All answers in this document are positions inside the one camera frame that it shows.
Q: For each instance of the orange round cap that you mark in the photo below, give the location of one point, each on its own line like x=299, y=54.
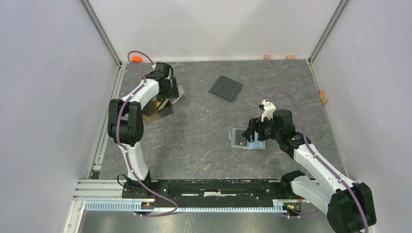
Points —
x=136, y=59

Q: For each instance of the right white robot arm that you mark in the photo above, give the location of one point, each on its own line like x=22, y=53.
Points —
x=348, y=205

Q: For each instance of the aluminium frame post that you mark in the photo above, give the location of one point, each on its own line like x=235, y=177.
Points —
x=100, y=31
x=328, y=30

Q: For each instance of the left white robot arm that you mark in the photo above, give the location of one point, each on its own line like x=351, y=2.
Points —
x=125, y=118

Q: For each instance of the left aluminium frame post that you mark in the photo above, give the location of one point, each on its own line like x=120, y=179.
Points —
x=100, y=31

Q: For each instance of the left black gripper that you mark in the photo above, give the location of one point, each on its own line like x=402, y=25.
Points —
x=173, y=92

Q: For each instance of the gold credit card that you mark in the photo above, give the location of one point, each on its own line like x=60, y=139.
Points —
x=159, y=105

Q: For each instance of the right aluminium frame post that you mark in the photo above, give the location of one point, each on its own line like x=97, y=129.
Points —
x=328, y=30

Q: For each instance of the small wooden block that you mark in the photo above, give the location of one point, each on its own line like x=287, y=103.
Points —
x=266, y=57

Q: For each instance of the flat wooden block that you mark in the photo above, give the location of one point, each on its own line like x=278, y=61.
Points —
x=291, y=57

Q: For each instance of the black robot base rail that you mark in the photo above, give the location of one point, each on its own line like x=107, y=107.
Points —
x=210, y=193

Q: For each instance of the curved wooden block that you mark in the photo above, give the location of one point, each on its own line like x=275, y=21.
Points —
x=322, y=96

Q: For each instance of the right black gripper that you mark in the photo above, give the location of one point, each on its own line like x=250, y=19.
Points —
x=256, y=124

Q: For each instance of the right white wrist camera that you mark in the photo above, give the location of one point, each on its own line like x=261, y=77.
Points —
x=268, y=109

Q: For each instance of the dark grey lego baseplate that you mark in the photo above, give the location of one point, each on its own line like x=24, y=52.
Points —
x=226, y=88

